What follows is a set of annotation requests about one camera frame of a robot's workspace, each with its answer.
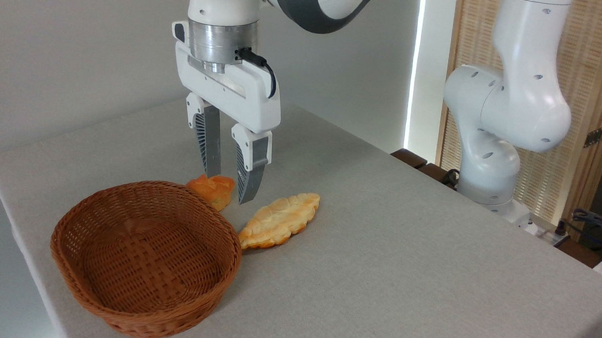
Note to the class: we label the white power strip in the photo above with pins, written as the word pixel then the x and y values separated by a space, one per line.
pixel 546 231

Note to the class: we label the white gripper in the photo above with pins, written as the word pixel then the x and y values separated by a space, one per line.
pixel 231 93

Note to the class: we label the brown woven wicker basket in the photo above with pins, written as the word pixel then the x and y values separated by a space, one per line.
pixel 143 259

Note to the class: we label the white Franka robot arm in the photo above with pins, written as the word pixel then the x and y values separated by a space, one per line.
pixel 517 101

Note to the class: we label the long leaf-shaped bread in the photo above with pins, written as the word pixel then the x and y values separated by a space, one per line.
pixel 279 219

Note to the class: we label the wooden slatted folding screen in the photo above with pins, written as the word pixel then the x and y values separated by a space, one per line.
pixel 598 59

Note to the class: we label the small golden bread roll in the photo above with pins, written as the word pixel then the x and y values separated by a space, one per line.
pixel 218 191

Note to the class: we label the dark brown wooden furniture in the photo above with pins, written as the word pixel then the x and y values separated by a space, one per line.
pixel 409 158

